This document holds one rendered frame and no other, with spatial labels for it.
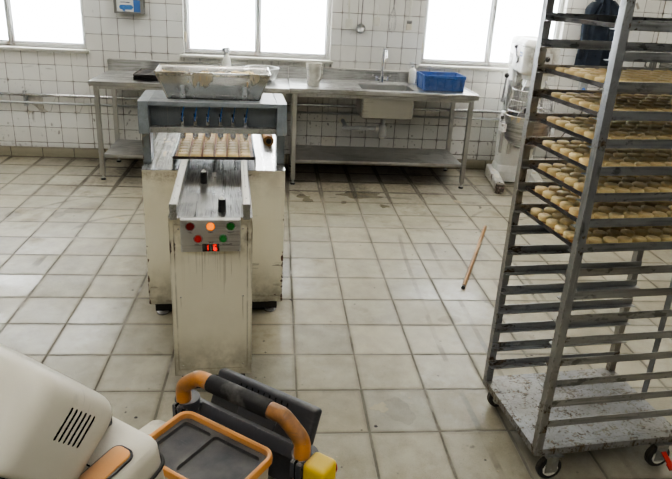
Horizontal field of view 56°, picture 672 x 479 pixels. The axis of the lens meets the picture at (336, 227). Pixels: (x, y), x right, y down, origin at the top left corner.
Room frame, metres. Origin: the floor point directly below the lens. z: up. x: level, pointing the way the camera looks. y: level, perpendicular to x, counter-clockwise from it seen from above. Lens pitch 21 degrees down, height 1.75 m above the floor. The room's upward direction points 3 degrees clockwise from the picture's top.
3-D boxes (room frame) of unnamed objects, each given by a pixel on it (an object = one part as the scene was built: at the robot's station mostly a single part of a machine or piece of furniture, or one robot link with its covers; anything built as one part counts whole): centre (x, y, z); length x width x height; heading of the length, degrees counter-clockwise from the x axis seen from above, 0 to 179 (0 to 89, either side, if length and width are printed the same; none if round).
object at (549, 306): (2.45, -1.02, 0.51); 0.64 x 0.03 x 0.03; 103
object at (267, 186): (3.72, 0.74, 0.42); 1.28 x 0.72 x 0.84; 10
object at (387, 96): (5.94, 0.51, 0.61); 3.40 x 0.70 x 1.22; 96
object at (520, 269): (2.45, -1.02, 0.69); 0.64 x 0.03 x 0.03; 103
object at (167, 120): (3.25, 0.66, 1.01); 0.72 x 0.33 x 0.34; 100
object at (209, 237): (2.40, 0.51, 0.77); 0.24 x 0.04 x 0.14; 100
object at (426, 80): (6.08, -0.90, 0.95); 0.40 x 0.30 x 0.14; 99
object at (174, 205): (3.34, 0.82, 0.87); 2.01 x 0.03 x 0.07; 10
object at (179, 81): (3.25, 0.66, 1.25); 0.56 x 0.29 x 0.14; 100
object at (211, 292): (2.76, 0.57, 0.45); 0.70 x 0.34 x 0.90; 10
